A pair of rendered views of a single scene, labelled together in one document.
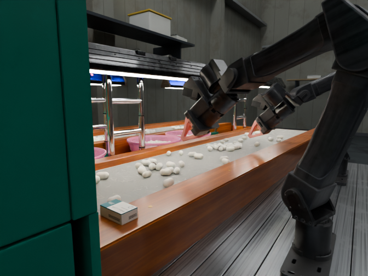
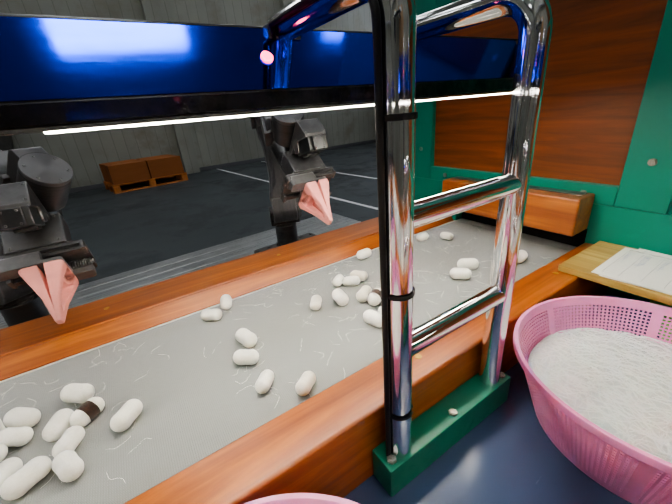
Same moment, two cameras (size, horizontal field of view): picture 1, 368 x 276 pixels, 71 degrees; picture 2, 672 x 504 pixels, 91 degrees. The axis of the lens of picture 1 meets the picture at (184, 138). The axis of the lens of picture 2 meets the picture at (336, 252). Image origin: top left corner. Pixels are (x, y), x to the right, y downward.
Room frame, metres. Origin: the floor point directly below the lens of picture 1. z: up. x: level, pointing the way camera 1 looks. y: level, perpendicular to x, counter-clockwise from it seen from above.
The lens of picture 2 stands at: (1.27, 0.21, 1.04)
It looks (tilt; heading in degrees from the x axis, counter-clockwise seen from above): 23 degrees down; 200
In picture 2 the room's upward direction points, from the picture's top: 5 degrees counter-clockwise
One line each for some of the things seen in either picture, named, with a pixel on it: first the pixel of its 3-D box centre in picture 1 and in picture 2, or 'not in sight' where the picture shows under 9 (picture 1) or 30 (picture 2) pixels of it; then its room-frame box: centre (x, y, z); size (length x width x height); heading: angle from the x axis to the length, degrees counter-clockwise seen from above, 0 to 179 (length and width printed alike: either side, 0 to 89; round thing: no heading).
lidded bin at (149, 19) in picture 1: (150, 26); not in sight; (3.51, 0.44, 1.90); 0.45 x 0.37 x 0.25; 145
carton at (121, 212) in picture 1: (118, 211); not in sight; (0.42, 0.11, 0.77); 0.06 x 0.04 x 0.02; 52
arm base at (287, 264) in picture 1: (312, 235); (287, 234); (0.45, -0.25, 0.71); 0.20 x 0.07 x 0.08; 145
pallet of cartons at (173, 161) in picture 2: not in sight; (144, 172); (-3.65, -5.45, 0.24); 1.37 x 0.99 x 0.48; 145
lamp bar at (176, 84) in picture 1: (192, 84); not in sight; (1.98, -0.06, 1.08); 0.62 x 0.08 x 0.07; 142
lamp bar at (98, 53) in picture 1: (154, 65); (349, 69); (0.88, 0.10, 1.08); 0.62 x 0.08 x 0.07; 142
